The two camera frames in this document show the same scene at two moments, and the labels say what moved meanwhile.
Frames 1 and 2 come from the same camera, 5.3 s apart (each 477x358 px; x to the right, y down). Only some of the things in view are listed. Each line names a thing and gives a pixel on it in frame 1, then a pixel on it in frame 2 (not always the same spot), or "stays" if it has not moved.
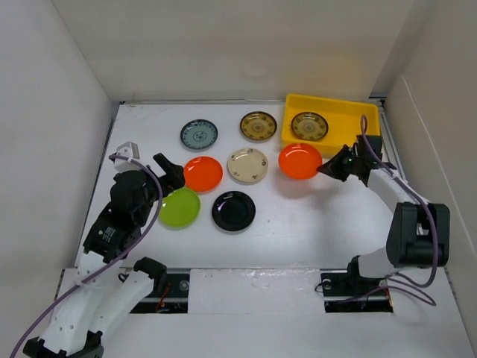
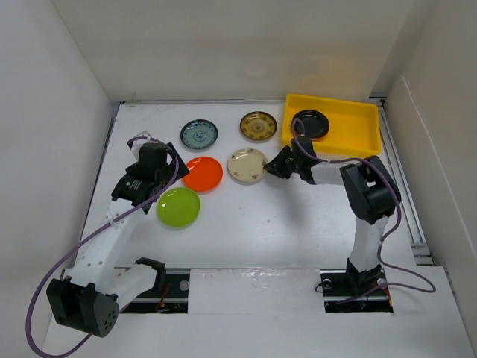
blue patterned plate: (199, 133) stays
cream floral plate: (248, 165) stays
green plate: (179, 209) stays
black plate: (233, 210) -> (311, 123)
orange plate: (203, 174) stays
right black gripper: (332, 166) -> (276, 165)
